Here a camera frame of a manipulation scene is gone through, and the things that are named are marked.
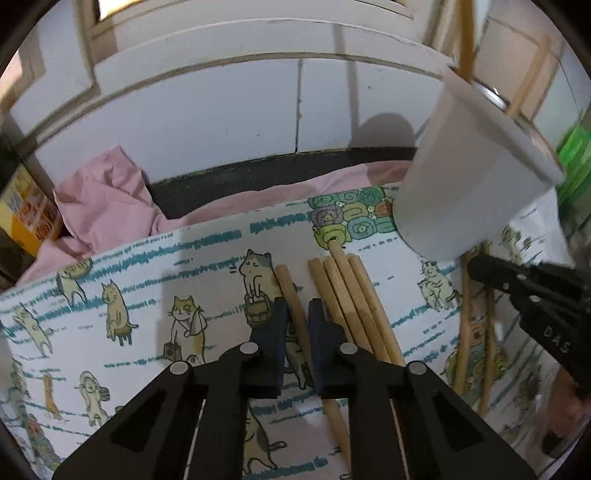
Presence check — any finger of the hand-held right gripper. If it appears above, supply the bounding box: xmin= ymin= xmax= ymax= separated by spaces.
xmin=467 ymin=254 xmax=591 ymax=320

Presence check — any cat printed cloth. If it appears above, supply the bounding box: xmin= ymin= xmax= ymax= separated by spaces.
xmin=0 ymin=182 xmax=578 ymax=480

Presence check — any white cup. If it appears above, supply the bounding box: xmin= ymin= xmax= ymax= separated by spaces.
xmin=392 ymin=67 xmax=566 ymax=261

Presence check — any pink cloth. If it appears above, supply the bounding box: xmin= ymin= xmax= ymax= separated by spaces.
xmin=16 ymin=145 xmax=416 ymax=287

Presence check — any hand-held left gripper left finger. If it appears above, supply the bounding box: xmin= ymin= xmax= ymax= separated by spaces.
xmin=52 ymin=298 xmax=289 ymax=480

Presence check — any person's right hand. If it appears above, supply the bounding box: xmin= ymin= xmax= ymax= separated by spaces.
xmin=549 ymin=369 xmax=591 ymax=457

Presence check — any green plastic object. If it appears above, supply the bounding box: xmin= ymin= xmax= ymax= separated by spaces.
xmin=556 ymin=124 xmax=591 ymax=217

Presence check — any thin wooden chopstick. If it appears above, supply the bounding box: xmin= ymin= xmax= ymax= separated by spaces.
xmin=475 ymin=242 xmax=498 ymax=418

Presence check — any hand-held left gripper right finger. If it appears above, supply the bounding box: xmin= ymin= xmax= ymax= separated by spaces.
xmin=307 ymin=298 xmax=539 ymax=480

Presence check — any metal utensil holder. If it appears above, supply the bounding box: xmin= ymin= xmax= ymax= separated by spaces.
xmin=475 ymin=83 xmax=559 ymax=160

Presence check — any white window frame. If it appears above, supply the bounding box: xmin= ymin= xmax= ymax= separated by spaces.
xmin=18 ymin=0 xmax=444 ymax=112

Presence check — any dark sauce bottle yellow label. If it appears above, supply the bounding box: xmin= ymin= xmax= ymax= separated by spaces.
xmin=0 ymin=164 xmax=63 ymax=252

